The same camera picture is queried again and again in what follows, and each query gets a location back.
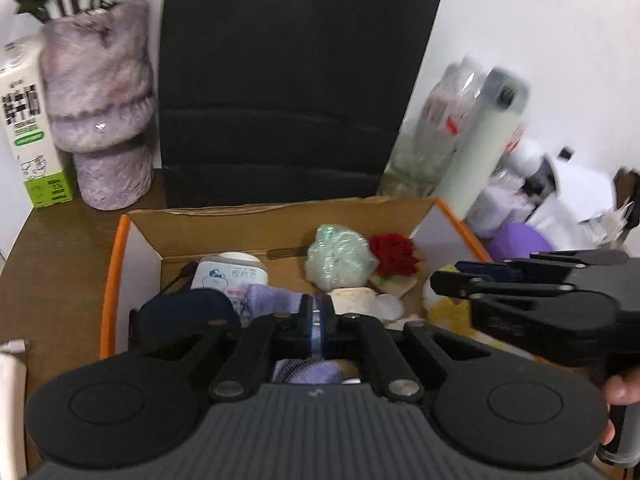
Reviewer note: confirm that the white green milk carton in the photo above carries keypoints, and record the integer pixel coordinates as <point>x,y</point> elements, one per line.
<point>30,135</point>

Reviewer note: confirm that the person's right hand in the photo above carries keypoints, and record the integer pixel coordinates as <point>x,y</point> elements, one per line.
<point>622,390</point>

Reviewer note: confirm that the navy blue zip pouch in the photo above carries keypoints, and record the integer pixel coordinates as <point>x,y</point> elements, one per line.
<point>185,312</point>

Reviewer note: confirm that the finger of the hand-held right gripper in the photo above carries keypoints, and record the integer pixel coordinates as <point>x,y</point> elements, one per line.
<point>460,284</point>
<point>492,270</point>

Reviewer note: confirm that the white paper box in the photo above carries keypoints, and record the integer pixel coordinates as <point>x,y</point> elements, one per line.
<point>575,200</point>

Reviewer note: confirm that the red orange cardboard box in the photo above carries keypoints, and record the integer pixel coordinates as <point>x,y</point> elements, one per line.
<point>225,232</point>

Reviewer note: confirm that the white thermos bottle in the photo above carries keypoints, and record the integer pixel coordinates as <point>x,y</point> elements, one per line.
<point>485,150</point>

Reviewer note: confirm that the white cotton pads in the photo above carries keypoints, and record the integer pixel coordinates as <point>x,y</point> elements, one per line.
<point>389,306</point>

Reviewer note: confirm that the wooden desktop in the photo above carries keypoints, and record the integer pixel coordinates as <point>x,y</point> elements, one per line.
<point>65,260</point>

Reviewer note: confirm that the purple tissue pack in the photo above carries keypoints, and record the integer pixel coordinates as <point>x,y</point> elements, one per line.
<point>520,242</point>

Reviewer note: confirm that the white yellow alpaca plush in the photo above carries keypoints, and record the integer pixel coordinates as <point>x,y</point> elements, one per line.
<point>450,315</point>

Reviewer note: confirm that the clear plastic water bottle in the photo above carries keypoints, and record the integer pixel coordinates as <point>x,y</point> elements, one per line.
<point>445,110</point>

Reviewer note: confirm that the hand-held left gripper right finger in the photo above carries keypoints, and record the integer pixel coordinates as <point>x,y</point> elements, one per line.
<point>328,322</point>

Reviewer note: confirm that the black chair back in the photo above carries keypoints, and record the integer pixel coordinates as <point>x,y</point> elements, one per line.
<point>300,70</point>

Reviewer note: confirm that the purple textured vase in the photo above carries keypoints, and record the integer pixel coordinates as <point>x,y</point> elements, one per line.
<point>100,100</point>

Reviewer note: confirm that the white power bank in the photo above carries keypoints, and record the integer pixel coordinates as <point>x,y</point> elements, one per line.
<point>10,410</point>

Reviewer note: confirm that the red fabric rose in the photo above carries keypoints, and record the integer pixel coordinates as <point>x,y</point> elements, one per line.
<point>395,255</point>

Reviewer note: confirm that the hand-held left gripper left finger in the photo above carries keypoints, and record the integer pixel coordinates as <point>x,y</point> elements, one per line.
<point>305,322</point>

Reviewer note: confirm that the white wet wipes pack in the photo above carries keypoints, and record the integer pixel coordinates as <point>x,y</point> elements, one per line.
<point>230,275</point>

